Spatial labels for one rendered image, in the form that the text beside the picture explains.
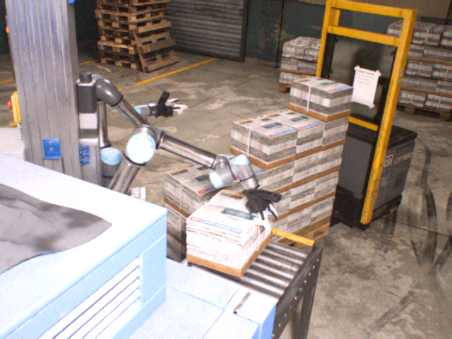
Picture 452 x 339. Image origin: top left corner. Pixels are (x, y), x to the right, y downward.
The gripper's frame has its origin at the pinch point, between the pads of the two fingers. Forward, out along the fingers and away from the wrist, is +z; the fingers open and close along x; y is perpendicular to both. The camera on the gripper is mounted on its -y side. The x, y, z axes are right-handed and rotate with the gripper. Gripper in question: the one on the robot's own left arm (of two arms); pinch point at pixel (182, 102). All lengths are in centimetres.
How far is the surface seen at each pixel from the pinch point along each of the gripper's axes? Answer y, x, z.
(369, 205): 87, 64, 155
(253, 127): 14, 25, 44
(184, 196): 44, 40, -17
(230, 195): 8, 92, -25
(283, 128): 12, 36, 61
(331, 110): 3, 39, 104
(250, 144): 24, 29, 39
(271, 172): 37, 48, 46
